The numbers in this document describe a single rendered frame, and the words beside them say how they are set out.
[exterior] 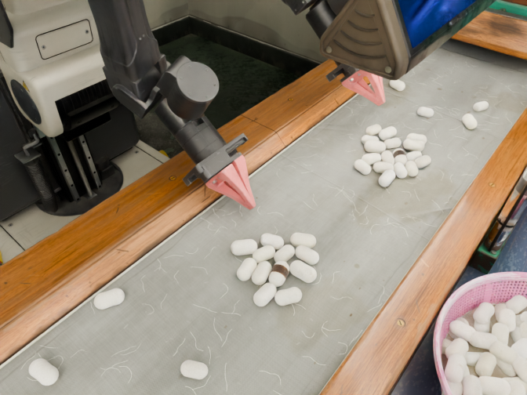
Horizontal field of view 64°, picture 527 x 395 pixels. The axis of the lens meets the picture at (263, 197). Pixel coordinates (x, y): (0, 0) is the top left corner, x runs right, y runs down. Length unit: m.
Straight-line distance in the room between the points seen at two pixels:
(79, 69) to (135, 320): 0.60
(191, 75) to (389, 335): 0.40
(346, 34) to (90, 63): 0.72
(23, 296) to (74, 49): 0.60
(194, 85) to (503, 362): 0.50
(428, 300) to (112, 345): 0.38
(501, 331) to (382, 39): 0.39
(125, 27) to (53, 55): 0.47
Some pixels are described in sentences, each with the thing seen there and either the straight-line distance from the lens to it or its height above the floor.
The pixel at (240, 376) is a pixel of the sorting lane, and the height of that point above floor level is 0.74.
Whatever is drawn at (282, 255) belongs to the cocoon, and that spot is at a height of 0.76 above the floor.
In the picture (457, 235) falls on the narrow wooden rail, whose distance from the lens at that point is 0.65.
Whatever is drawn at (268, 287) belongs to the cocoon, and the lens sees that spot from 0.55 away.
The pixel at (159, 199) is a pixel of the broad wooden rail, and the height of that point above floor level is 0.76.
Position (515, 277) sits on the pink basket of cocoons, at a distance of 0.64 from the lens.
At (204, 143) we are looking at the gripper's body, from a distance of 0.62.
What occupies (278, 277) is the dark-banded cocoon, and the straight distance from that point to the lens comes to 0.56.
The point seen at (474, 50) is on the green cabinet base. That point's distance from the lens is 1.25.
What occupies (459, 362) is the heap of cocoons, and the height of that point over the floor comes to 0.75.
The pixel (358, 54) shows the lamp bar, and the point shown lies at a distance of 0.38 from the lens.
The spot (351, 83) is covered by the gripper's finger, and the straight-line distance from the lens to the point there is 0.80.
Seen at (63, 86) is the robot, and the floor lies 0.77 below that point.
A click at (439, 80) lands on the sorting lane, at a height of 0.74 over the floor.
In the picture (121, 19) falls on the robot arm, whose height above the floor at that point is 1.02.
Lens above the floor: 1.21
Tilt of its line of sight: 44 degrees down
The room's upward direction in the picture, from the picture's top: straight up
